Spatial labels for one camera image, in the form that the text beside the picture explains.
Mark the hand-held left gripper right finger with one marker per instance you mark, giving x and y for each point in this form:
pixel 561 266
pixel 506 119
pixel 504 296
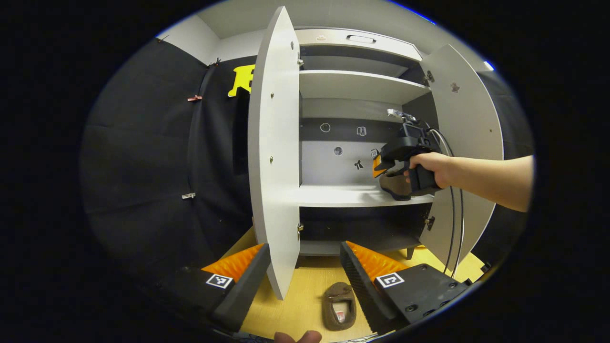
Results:
pixel 360 286

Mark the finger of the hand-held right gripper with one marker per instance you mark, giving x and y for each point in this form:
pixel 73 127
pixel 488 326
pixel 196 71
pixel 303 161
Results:
pixel 381 166

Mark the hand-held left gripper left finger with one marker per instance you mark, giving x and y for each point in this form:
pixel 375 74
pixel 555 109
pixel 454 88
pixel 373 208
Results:
pixel 245 290

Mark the brown fuzzy shoe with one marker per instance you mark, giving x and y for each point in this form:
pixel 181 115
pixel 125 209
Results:
pixel 333 290
pixel 395 186

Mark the white shoe cabinet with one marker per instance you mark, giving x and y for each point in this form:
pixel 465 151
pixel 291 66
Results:
pixel 352 195

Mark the white cabinet door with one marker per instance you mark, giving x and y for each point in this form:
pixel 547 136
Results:
pixel 274 190
pixel 472 119

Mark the black backdrop cloth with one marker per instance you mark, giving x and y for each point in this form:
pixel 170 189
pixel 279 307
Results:
pixel 143 166
pixel 517 133

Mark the small ceiling light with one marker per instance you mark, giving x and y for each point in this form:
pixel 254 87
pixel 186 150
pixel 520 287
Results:
pixel 489 65

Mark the dark metal clip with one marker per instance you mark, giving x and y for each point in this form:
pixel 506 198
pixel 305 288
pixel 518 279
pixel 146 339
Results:
pixel 215 62

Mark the red cloth clip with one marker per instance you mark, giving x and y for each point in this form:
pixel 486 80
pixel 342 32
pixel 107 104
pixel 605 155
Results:
pixel 194 98

